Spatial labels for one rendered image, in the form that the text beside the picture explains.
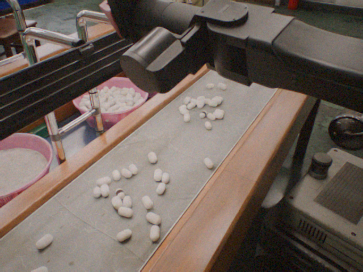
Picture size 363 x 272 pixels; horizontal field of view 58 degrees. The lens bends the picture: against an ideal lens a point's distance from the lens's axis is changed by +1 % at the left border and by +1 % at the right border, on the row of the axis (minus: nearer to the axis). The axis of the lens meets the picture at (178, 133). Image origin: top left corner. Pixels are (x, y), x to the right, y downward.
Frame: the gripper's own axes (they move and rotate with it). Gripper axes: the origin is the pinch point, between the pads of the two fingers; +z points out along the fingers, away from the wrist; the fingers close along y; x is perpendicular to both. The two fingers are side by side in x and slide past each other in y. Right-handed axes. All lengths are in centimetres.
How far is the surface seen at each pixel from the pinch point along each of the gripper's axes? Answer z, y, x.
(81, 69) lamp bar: 5.5, 9.7, -7.0
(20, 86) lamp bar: 3.9, 4.3, -17.5
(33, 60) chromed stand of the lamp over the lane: 23.0, 12.1, -8.8
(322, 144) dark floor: 0, 166, 111
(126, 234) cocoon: -7.3, 38.8, -21.7
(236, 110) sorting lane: 5, 60, 34
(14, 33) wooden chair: 228, 92, 43
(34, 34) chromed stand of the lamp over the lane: 19.6, 6.3, -6.5
